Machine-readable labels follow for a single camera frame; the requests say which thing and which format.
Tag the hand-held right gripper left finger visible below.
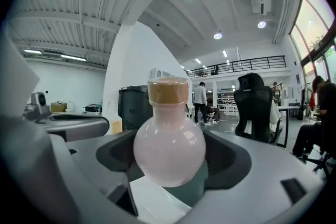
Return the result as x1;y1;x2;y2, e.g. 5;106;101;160
65;128;144;216

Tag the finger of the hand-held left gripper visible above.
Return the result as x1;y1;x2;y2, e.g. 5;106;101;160
36;112;110;143

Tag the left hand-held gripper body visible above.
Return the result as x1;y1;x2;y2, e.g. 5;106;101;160
0;20;51;123

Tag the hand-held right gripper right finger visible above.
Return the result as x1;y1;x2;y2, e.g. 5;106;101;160
183;130;327;224

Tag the pink round flask with cork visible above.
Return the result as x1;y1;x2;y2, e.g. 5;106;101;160
133;76;207;188

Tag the yellow soap pump bottle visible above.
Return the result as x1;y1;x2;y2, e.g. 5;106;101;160
108;101;123;135

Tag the white washbasin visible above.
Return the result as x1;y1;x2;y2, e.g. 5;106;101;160
129;176;193;220

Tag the small cardboard box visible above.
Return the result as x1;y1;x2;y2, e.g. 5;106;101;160
50;101;68;114

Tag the black tall appliance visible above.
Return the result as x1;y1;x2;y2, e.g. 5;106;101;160
118;85;153;131

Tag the black office chair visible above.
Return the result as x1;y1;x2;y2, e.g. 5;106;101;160
233;72;285;145

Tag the white office table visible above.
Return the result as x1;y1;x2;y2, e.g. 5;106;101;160
277;105;301;150

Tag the black mezzanine railing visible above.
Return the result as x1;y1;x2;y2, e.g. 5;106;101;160
185;55;287;79

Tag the large framed window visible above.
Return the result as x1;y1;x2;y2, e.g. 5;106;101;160
288;0;336;82

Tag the white ceiling air conditioner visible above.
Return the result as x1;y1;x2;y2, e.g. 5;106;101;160
248;0;272;16

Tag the white wall shelf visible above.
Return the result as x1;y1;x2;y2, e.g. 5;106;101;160
150;67;177;80

